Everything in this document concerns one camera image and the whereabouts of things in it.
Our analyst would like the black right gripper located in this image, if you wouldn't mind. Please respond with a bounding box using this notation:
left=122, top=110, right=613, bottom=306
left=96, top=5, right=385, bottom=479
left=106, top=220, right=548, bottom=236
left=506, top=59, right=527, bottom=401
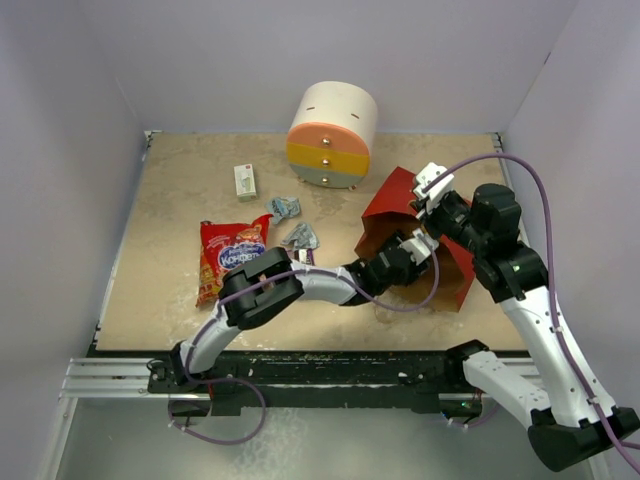
left=411, top=190, right=489, bottom=255

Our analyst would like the red brown paper bag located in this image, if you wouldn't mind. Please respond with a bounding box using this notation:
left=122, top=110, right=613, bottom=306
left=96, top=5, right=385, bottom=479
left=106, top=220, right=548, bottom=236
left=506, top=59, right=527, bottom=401
left=355, top=167, right=475, bottom=312

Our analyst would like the dark brown candy packet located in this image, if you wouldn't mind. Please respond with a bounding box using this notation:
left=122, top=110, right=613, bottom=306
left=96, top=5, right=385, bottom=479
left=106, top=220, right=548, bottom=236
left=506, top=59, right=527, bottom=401
left=293, top=248, right=316, bottom=266

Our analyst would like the silver foil snack packet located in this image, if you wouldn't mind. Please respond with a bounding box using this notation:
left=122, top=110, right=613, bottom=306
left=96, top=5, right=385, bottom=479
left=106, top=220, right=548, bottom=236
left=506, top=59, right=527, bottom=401
left=281, top=222, right=320, bottom=250

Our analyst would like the red candy snack bag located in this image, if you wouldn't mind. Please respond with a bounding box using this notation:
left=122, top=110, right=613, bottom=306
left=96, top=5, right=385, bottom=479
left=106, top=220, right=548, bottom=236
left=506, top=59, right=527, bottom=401
left=195, top=214, right=272, bottom=308

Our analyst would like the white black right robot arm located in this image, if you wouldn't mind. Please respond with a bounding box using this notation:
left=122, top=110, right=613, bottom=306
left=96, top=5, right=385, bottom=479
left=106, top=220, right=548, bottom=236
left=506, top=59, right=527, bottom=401
left=414, top=182, right=639, bottom=472

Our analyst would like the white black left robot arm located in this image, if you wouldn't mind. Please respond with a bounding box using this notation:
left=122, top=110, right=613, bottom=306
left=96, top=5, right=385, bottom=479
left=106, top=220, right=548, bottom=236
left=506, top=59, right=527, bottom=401
left=170, top=237, right=437, bottom=392

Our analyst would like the round white mini drawer chest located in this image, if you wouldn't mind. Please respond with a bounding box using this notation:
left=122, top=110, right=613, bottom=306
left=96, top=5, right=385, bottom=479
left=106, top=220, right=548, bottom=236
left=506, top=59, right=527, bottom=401
left=286, top=81, right=378, bottom=190

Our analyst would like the small white green box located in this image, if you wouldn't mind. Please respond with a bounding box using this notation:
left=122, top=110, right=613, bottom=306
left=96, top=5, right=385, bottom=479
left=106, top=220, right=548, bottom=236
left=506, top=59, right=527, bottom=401
left=233, top=164, right=258, bottom=202

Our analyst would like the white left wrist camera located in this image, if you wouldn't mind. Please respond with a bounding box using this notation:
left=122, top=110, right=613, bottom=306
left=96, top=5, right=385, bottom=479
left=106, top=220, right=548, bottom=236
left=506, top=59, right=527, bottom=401
left=400, top=228, right=440, bottom=265

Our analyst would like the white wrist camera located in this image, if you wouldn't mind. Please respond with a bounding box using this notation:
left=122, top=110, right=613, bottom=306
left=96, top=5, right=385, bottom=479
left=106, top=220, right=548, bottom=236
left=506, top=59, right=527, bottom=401
left=400, top=228, right=440, bottom=265
left=412, top=162, right=454, bottom=214

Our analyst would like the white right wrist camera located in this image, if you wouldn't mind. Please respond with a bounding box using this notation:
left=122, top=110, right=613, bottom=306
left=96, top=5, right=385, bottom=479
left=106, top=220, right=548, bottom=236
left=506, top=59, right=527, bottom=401
left=412, top=162, right=454, bottom=214

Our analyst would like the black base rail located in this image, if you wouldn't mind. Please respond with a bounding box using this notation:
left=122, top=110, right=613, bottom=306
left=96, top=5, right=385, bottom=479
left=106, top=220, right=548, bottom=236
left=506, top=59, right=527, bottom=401
left=147, top=351, right=489, bottom=419

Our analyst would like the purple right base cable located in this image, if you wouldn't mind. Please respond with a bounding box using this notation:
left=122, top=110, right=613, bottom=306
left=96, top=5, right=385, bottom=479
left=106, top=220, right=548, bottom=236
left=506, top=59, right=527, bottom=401
left=446, top=402, right=501, bottom=431

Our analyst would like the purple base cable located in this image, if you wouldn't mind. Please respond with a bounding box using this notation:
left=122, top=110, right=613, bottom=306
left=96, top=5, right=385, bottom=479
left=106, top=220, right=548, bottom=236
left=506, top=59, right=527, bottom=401
left=446, top=402, right=501, bottom=431
left=167, top=377, right=267, bottom=444

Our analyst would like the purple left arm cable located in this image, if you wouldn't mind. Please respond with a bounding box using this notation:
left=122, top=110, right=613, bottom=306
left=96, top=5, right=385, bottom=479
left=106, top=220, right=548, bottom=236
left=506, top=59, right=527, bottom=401
left=182, top=234, right=442, bottom=384

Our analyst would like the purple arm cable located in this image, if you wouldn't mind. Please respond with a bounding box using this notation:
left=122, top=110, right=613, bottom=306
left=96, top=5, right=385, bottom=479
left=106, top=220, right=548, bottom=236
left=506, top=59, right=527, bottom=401
left=424, top=153, right=640, bottom=464
left=182, top=234, right=442, bottom=384

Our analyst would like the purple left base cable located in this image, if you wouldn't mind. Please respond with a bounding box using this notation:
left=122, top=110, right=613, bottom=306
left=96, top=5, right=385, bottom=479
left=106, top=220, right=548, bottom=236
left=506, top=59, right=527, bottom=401
left=167, top=377, right=267, bottom=444

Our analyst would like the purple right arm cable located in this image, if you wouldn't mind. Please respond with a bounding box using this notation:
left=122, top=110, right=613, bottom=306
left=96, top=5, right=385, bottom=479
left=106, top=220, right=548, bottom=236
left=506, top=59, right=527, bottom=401
left=424, top=153, right=640, bottom=464

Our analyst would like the aluminium side rail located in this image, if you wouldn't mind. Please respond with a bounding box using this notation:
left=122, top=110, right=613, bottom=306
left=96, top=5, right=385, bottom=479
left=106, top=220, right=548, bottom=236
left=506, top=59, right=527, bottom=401
left=58, top=357, right=156, bottom=400

